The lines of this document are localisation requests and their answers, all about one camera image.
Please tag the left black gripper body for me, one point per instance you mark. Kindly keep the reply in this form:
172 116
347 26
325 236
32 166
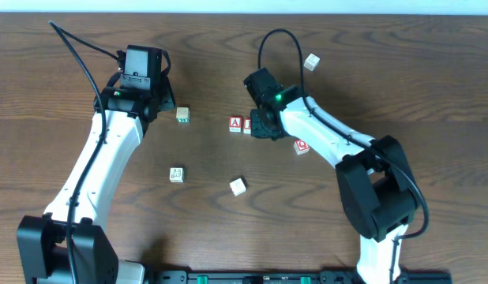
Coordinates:
165 99

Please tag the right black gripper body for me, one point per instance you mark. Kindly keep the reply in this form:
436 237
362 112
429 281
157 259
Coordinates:
258 128

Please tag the red letter I block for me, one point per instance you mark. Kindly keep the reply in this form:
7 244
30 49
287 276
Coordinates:
247 126

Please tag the red letter A block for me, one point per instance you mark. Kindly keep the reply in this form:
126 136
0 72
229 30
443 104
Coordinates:
235 124

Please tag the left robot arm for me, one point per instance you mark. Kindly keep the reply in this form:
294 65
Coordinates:
68 243

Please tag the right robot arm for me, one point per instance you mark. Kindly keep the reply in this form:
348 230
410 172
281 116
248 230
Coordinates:
377 190

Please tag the white block green side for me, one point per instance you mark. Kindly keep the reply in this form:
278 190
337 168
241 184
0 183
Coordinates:
183 114

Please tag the red letter Q block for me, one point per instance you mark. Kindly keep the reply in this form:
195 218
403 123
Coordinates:
301 147

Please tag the plain white tilted block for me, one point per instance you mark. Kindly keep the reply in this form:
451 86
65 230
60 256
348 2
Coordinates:
238 186

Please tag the white block top right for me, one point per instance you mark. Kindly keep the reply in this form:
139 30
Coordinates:
311 63

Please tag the white block picture face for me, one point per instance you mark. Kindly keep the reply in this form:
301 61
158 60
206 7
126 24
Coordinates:
176 175

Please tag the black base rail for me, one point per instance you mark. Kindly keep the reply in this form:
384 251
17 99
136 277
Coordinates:
323 277

